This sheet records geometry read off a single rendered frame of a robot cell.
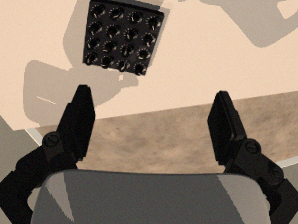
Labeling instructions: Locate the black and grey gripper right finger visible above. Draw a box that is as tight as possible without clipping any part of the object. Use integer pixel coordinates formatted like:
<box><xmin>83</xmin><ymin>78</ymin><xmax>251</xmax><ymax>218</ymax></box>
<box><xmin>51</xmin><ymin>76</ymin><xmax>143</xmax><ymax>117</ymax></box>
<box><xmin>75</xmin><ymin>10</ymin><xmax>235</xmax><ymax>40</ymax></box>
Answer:
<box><xmin>207</xmin><ymin>90</ymin><xmax>298</xmax><ymax>224</ymax></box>

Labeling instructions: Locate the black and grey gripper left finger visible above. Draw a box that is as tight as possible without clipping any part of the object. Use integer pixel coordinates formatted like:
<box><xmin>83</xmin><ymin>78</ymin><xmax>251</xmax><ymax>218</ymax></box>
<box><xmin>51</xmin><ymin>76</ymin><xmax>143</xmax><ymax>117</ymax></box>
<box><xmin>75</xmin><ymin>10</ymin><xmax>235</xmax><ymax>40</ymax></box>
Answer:
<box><xmin>0</xmin><ymin>85</ymin><xmax>96</xmax><ymax>224</ymax></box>

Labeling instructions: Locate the black knob box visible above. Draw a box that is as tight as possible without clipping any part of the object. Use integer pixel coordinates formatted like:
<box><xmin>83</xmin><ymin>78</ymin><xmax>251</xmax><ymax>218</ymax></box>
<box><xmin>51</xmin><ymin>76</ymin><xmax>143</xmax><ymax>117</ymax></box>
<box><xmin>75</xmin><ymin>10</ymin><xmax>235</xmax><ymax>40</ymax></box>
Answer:
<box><xmin>82</xmin><ymin>0</ymin><xmax>165</xmax><ymax>76</ymax></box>

